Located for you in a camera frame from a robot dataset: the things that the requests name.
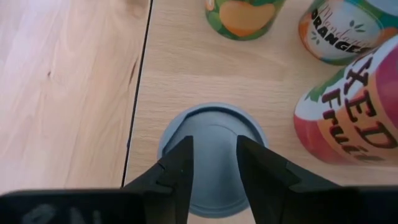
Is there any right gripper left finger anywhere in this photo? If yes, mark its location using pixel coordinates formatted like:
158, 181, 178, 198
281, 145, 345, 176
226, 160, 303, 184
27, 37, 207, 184
122, 135, 195, 224

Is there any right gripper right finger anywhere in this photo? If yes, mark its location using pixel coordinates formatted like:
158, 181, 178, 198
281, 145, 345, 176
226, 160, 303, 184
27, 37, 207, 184
236, 134, 354, 224

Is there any short yellow pink-dotted can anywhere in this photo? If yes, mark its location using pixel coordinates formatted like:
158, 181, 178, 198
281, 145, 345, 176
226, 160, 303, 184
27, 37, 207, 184
157, 102, 269, 218

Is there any mixed fruit can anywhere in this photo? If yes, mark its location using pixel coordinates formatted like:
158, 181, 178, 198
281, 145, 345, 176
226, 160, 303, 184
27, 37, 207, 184
293, 34, 398, 166

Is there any short mandarin oranges can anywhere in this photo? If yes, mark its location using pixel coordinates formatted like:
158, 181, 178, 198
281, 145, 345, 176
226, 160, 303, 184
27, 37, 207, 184
297, 0, 398, 67

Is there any short green can orange fruit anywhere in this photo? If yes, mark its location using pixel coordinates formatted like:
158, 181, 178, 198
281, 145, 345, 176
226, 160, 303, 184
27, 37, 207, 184
204, 0, 287, 42

